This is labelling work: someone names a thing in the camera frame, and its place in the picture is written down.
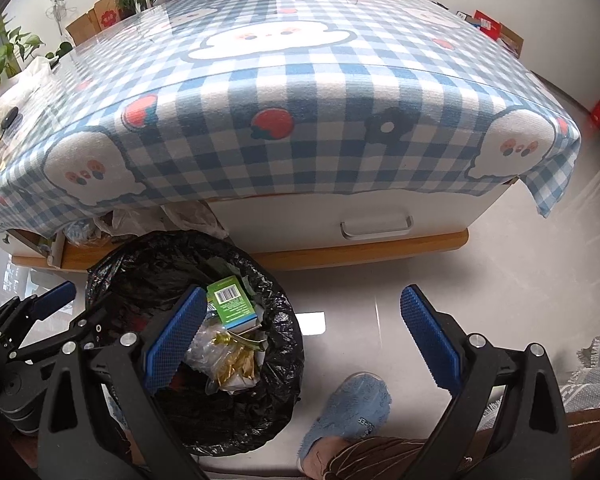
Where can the green pothos plant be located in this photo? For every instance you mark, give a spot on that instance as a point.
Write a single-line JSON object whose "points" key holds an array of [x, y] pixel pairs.
{"points": [[0, 55]]}

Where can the cardboard box with red print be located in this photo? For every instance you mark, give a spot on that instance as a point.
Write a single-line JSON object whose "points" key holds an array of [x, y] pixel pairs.
{"points": [[105, 15]]}

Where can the white plastic bag under table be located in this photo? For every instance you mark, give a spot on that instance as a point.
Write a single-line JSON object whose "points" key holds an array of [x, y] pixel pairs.
{"points": [[195, 217]]}

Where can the yellow packet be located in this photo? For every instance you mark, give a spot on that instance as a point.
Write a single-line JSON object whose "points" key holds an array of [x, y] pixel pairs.
{"points": [[247, 342]]}

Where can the blue plastic bag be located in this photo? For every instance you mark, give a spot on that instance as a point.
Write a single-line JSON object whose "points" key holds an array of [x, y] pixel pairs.
{"points": [[80, 232]]}

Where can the clear plastic bag under table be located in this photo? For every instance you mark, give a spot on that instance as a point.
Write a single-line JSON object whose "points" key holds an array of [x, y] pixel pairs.
{"points": [[130, 222]]}

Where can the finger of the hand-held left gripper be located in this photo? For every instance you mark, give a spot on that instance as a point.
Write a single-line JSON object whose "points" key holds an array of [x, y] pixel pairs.
{"points": [[92, 317], [55, 295]]}

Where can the blue fluffy slipper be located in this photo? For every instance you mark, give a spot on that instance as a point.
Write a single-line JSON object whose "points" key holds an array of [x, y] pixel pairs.
{"points": [[352, 410]]}

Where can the black computer mouse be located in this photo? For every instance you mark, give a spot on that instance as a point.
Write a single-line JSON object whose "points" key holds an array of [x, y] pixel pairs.
{"points": [[10, 117]]}

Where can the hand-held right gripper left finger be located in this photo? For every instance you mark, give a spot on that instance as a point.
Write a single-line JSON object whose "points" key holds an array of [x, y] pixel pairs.
{"points": [[175, 340]]}

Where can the green and white box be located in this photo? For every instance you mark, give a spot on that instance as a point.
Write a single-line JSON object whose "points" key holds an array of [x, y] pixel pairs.
{"points": [[232, 302]]}

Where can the grey patterned fringed rug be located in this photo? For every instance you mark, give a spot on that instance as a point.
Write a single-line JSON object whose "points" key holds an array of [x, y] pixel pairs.
{"points": [[595, 365]]}

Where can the bin with black liner bag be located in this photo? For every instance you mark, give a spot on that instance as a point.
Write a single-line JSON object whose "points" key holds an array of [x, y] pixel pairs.
{"points": [[230, 425]]}

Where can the blue checkered printed tablecloth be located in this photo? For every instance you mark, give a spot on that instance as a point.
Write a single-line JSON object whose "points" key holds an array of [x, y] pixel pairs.
{"points": [[305, 110]]}

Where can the white drawer with knob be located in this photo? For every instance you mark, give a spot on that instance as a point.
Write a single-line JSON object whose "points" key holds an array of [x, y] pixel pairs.
{"points": [[7, 240]]}

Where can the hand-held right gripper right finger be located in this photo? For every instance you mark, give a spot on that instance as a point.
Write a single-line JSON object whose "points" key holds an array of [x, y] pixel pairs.
{"points": [[430, 337]]}

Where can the plain cardboard box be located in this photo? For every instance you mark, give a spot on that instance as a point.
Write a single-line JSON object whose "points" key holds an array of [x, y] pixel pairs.
{"points": [[82, 27]]}

